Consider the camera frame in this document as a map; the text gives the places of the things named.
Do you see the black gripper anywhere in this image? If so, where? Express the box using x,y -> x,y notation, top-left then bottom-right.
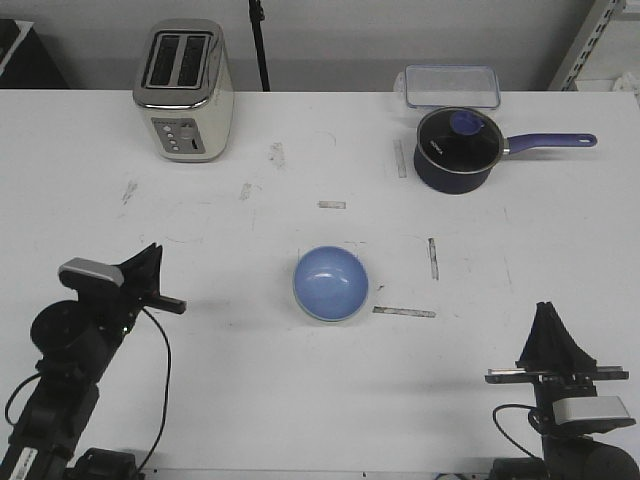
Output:
78,243 -> 187,345
485,302 -> 629,430

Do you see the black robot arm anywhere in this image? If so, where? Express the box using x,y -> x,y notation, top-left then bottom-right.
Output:
485,302 -> 639,479
1,243 -> 186,479

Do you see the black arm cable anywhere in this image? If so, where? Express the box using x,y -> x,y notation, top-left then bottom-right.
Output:
492,403 -> 544,460
134,307 -> 173,474

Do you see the dark blue saucepan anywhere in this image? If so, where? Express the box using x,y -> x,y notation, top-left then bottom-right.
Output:
414,127 -> 597,195

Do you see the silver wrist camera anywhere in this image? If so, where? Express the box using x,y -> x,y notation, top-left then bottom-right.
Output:
58,257 -> 124,290
552,396 -> 632,425

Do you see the clear plastic food container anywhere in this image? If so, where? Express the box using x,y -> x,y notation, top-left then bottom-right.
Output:
393,64 -> 501,110

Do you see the green bowl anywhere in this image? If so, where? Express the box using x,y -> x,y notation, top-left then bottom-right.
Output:
296,297 -> 366,324

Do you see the grey metal shelf upright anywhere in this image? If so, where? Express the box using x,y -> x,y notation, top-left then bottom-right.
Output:
547,0 -> 625,91

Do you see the blue bowl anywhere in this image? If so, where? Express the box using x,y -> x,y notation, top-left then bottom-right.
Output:
292,246 -> 369,300

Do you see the glass pot lid blue knob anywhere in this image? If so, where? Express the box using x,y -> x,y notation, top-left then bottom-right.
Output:
417,107 -> 504,174

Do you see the cream two-slot toaster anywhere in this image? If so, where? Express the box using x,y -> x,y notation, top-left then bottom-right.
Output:
132,18 -> 234,163

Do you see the black tripod pole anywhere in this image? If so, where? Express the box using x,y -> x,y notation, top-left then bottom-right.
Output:
248,0 -> 271,92

